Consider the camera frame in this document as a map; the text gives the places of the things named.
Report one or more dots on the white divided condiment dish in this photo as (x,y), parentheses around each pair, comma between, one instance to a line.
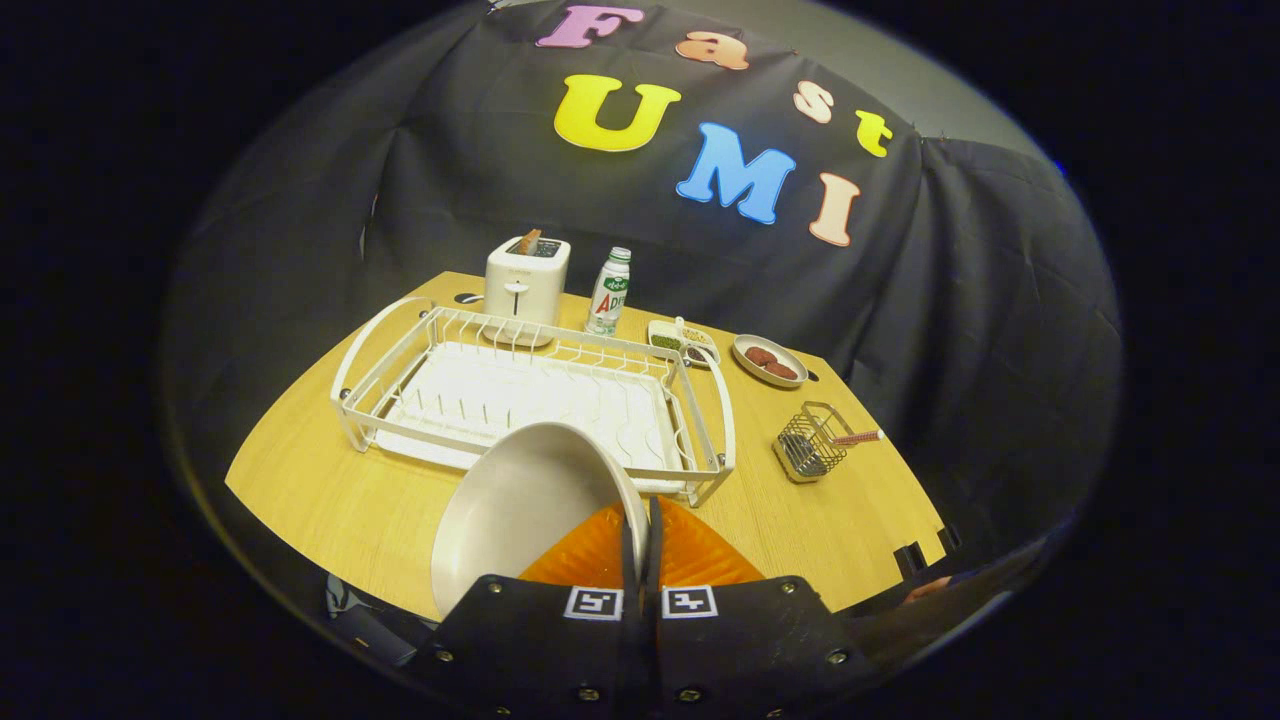
(668,341)

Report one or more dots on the brown meat patty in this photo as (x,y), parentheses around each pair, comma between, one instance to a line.
(782,371)
(760,356)

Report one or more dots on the grey shallow patty dish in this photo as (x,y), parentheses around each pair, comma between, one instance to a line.
(745,368)

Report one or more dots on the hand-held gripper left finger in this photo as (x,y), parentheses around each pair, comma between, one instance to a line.
(540,640)

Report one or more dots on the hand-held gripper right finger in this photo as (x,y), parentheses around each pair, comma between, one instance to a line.
(750,640)

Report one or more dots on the white toaster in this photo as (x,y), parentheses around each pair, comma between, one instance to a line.
(530,285)

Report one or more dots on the black backdrop cloth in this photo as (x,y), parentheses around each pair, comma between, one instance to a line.
(480,160)

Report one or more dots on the toast slice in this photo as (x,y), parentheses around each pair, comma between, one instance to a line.
(529,241)

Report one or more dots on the black table edge clip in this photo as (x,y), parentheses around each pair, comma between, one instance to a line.
(909,560)
(950,538)

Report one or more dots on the white green label bottle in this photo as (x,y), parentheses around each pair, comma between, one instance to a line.
(608,295)

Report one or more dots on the beige round plate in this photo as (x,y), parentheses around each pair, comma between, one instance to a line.
(520,510)

